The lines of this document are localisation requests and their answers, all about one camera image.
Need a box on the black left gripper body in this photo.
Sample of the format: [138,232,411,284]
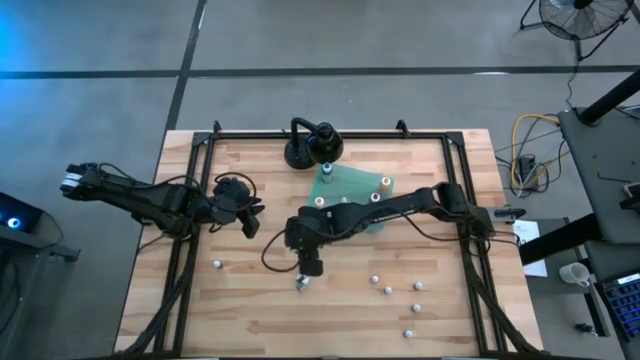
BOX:
[212,177,254,226]

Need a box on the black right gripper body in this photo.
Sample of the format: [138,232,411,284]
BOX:
[285,207,334,251]

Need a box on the green translucent plastic bin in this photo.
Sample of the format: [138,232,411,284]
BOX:
[308,163,396,234]

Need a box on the black gooseneck desk lamp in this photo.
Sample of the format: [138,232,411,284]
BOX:
[283,117,345,171]

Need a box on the black low stand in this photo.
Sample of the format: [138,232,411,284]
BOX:
[0,227,81,264]

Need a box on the white paper sheet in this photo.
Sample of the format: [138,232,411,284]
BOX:
[510,218,549,279]

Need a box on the black box with blue light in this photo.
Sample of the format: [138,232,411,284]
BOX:
[0,192,44,234]

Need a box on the black power adapter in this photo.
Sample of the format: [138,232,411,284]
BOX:
[517,153,539,177]

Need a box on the black support beam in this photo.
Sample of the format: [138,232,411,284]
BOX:
[517,213,606,267]

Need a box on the white mug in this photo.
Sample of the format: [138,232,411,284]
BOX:
[558,261,592,289]

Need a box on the grey side table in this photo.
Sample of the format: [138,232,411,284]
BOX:
[556,106,640,246]

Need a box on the black keyboard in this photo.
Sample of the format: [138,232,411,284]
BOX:
[599,272,640,344]

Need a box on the black floor fan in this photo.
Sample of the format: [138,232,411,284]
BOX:
[518,0,635,62]

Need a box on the black diagonal pole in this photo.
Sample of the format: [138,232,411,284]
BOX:
[578,68,640,126]

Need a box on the black metal table frame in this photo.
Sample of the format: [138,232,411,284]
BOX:
[112,119,546,359]

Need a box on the yellow cable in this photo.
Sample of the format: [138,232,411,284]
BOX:
[509,113,561,177]

